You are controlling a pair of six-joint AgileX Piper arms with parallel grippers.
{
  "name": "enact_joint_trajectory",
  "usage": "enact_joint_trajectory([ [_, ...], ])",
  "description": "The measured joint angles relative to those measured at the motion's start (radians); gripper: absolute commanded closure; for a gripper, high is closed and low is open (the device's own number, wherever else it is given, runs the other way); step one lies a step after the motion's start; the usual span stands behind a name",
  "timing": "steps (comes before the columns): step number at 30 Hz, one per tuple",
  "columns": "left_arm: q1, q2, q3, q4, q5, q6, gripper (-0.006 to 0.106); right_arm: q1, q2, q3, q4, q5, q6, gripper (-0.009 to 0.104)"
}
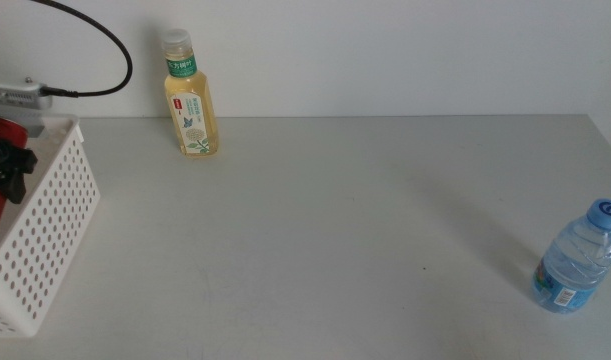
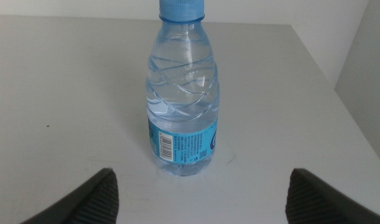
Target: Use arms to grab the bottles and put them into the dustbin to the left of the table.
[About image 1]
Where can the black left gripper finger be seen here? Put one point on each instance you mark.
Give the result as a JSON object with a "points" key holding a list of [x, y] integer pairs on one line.
{"points": [[16, 189]]}

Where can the white perforated plastic basket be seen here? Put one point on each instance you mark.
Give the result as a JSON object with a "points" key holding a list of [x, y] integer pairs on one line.
{"points": [[45, 225]]}

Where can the clear water bottle blue cap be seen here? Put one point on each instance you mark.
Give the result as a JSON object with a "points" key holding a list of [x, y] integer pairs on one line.
{"points": [[575, 265]]}

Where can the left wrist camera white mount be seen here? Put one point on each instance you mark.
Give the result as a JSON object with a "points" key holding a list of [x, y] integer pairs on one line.
{"points": [[15, 95]]}

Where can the yellow tea bottle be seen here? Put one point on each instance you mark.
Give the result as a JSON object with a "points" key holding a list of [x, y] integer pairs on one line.
{"points": [[192, 115]]}

